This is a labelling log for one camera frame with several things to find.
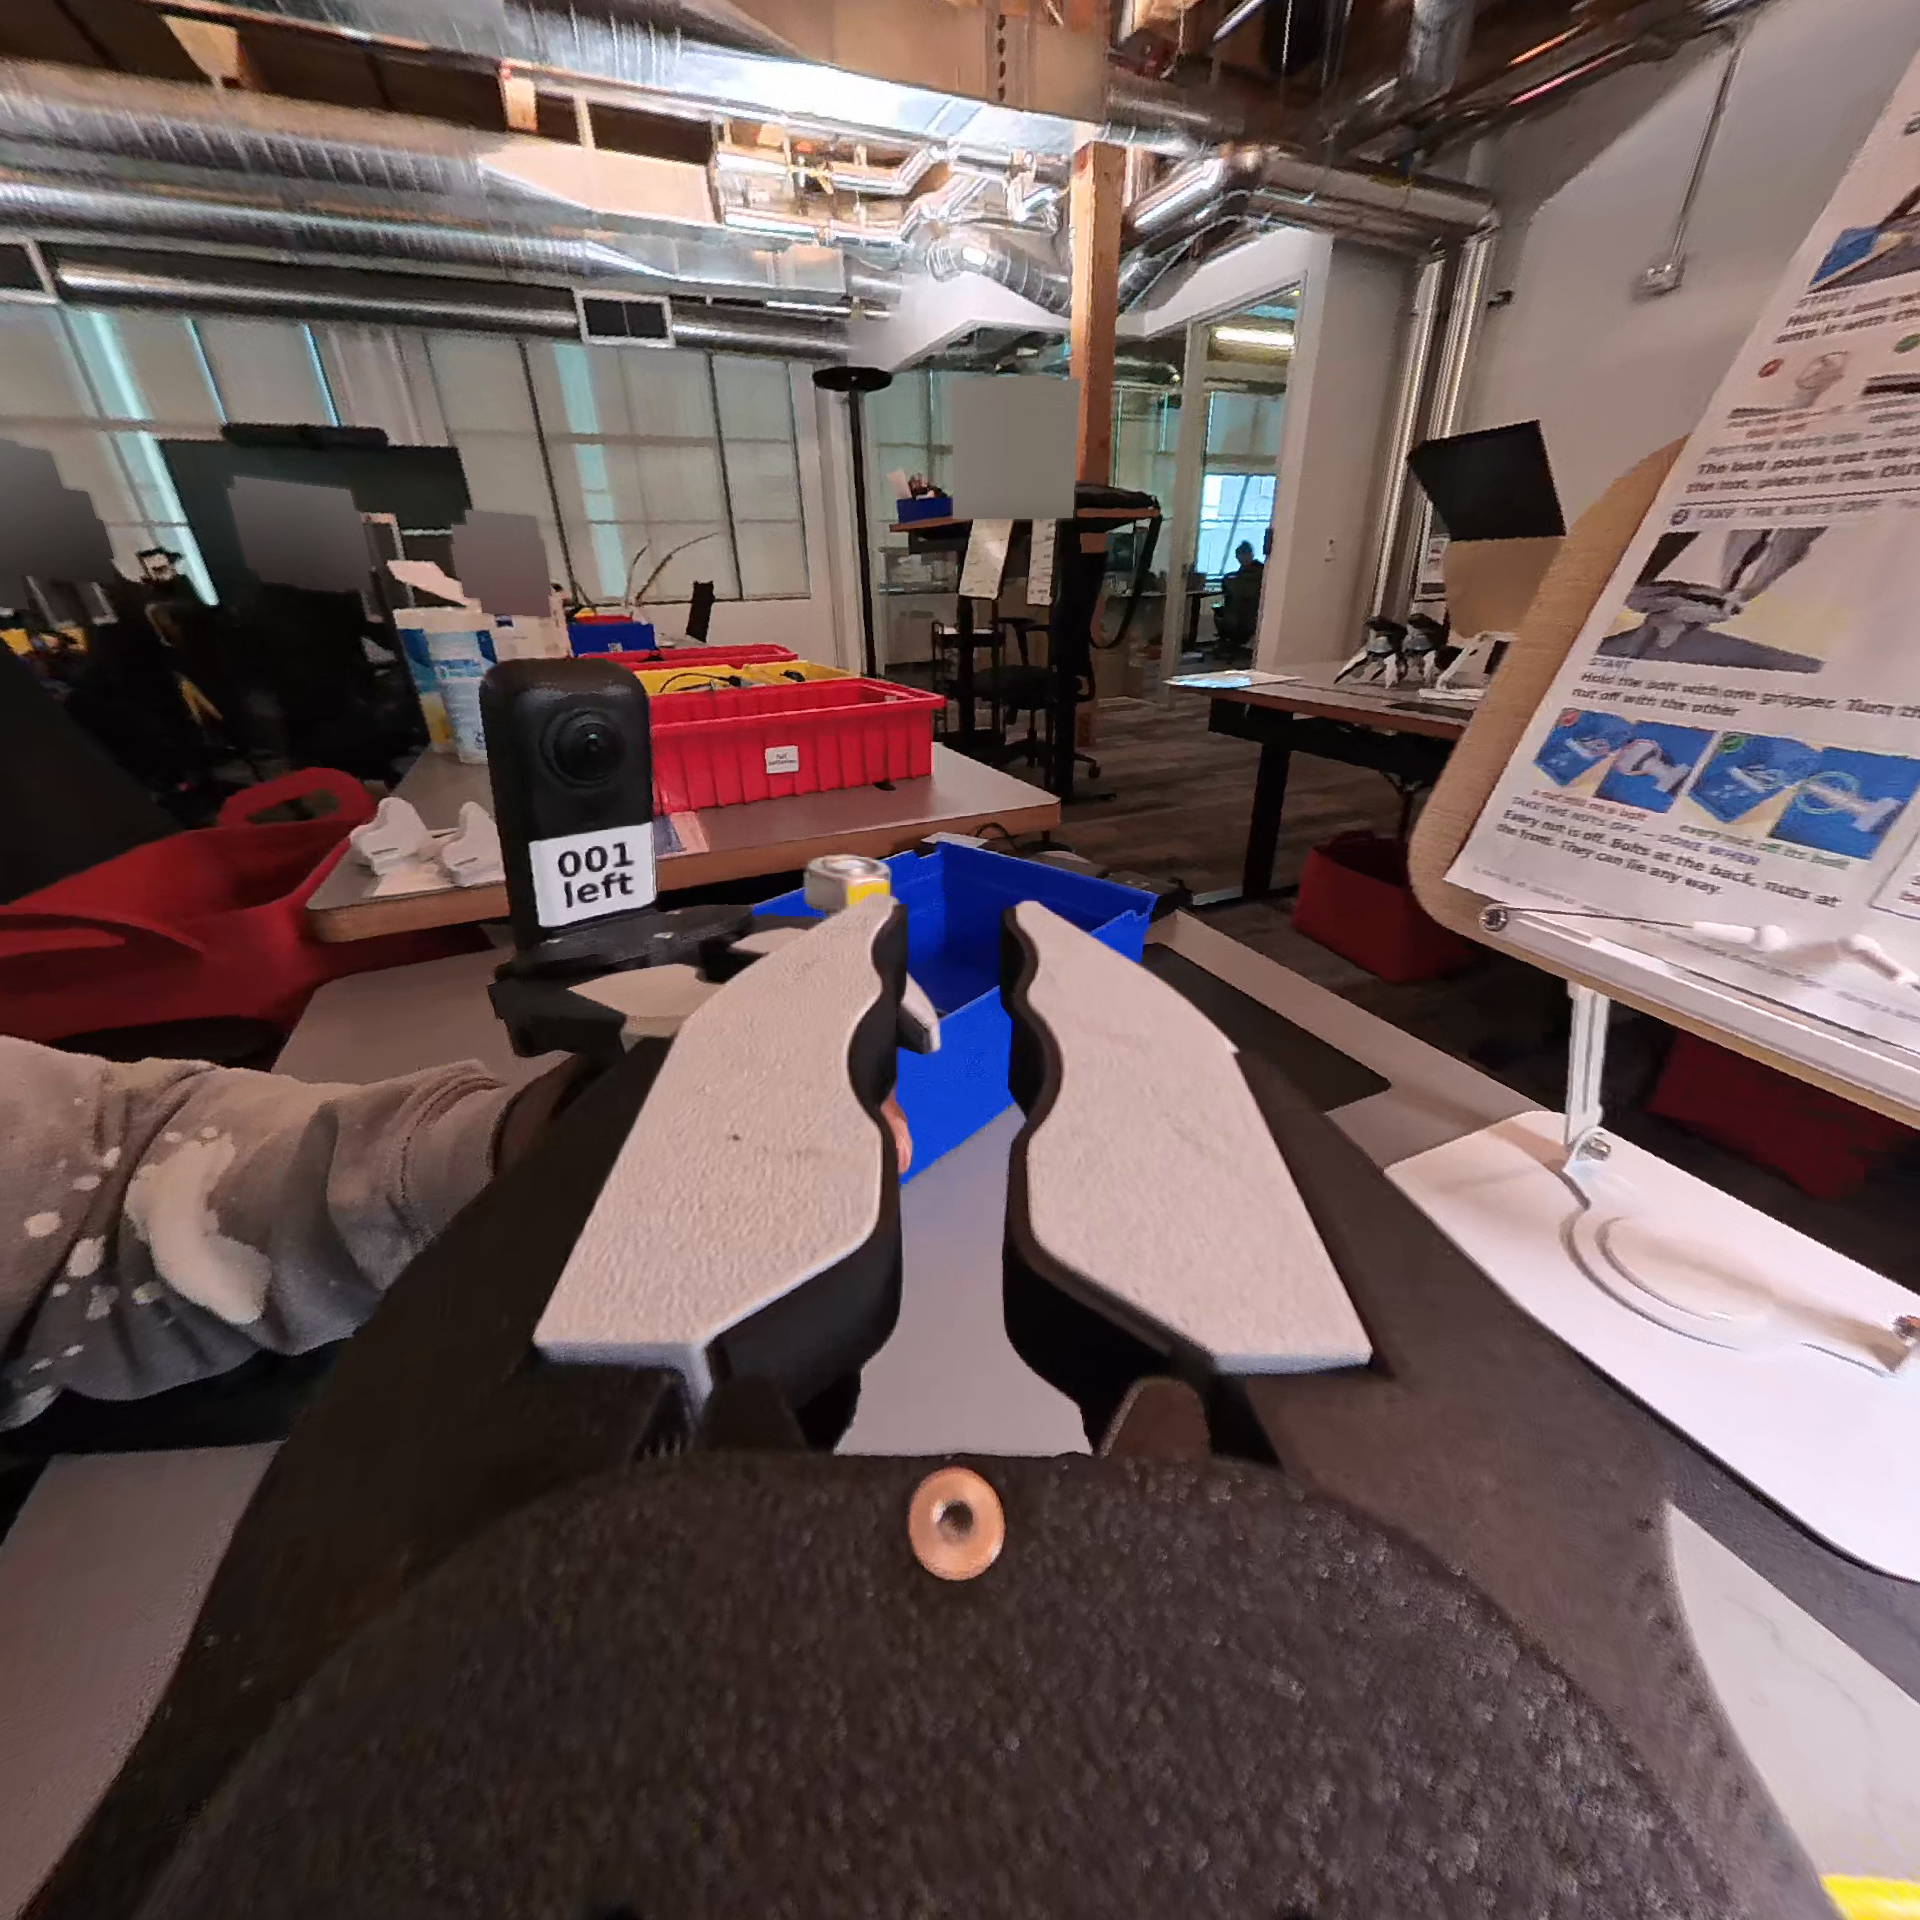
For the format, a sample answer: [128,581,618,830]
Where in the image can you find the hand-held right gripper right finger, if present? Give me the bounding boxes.
[1002,902,1374,1379]

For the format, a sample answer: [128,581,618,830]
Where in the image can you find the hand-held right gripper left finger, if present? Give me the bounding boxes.
[532,896,908,1403]

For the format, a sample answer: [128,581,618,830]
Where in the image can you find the blue plastic bin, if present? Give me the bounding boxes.
[751,839,1161,1188]

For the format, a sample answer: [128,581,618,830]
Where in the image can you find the person's left forearm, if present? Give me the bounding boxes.
[0,1035,559,1430]

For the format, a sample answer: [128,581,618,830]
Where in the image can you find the blue white wipes canister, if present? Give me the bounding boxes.
[423,631,499,771]

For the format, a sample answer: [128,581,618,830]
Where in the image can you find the white tissue box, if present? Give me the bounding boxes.
[387,560,574,753]

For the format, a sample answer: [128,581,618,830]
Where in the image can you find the black rectangular device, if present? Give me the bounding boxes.
[1035,851,1190,919]

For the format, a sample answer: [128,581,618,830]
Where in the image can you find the red box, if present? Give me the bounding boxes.
[1292,831,1482,987]
[1643,1033,1920,1204]

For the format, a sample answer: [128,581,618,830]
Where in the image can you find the white stand rod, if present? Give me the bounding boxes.
[1563,983,1619,1167]

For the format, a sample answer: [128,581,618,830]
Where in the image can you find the black standing desk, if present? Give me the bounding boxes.
[890,485,1166,799]

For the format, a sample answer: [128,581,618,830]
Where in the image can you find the wooden desk black legs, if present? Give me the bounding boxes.
[1169,667,1482,904]

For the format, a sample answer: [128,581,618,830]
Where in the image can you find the large black panel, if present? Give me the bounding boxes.
[0,646,185,906]

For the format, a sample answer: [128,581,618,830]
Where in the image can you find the black silver desk tools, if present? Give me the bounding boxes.
[1333,612,1450,690]

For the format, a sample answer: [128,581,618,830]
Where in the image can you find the small wooden board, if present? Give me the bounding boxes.
[1437,533,1563,642]

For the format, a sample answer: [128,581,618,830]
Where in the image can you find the printed instruction poster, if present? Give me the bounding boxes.
[1445,53,1920,1054]

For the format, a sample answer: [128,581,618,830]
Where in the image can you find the small black panel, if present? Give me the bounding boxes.
[1406,421,1568,542]

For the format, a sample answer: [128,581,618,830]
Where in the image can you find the slim silver ventilation duct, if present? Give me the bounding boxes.
[53,263,852,357]

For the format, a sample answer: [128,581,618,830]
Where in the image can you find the wooden support post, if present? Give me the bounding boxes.
[1070,142,1132,523]

